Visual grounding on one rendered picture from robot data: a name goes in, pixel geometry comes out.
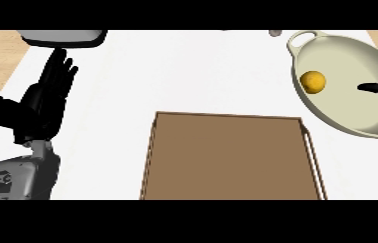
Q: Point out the yellow lemon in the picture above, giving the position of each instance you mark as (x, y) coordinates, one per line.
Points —
(313, 82)

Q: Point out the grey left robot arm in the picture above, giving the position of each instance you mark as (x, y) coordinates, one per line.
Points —
(23, 173)

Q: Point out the small grey object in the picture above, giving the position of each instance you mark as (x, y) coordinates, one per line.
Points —
(274, 33)

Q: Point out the brown wooden tray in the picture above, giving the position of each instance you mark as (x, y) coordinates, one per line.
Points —
(230, 158)

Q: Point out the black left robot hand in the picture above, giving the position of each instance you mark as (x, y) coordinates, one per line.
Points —
(43, 100)

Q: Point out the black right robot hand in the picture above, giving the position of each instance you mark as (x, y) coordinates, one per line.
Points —
(369, 87)

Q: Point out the cream oval pot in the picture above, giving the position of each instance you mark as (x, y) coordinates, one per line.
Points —
(339, 83)

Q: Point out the grey appliance with black rim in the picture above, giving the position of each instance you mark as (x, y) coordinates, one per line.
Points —
(66, 37)

